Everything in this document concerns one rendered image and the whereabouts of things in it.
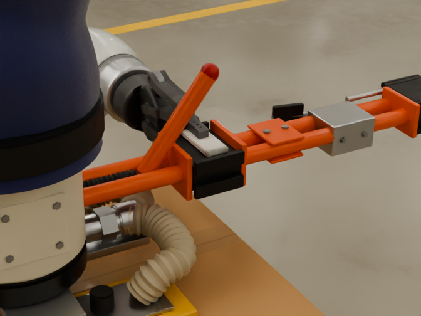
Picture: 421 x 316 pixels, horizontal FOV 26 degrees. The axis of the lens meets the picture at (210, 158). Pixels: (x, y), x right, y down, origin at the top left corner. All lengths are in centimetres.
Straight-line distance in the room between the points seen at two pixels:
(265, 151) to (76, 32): 34
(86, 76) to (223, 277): 35
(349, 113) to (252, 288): 28
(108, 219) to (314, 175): 255
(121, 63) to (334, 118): 32
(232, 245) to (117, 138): 270
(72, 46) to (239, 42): 398
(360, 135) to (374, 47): 364
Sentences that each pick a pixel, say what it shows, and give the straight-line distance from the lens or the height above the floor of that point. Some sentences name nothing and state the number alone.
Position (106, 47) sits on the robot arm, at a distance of 136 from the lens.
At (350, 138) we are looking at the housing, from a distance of 123.
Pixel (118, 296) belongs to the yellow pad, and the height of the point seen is 114.
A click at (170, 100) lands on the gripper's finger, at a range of 118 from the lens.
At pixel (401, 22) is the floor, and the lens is 527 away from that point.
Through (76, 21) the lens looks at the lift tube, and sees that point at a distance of 92.
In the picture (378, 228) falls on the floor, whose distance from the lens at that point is 333.
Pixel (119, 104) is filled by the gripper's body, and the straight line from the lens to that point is 128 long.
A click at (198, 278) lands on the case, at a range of 115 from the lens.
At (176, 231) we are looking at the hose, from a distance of 108.
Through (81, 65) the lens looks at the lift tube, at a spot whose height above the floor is 143.
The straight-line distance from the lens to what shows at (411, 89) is 132.
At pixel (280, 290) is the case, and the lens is 114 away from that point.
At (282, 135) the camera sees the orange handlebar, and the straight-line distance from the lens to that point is 118.
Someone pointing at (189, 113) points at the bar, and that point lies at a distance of 110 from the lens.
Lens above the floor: 179
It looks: 29 degrees down
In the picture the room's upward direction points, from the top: straight up
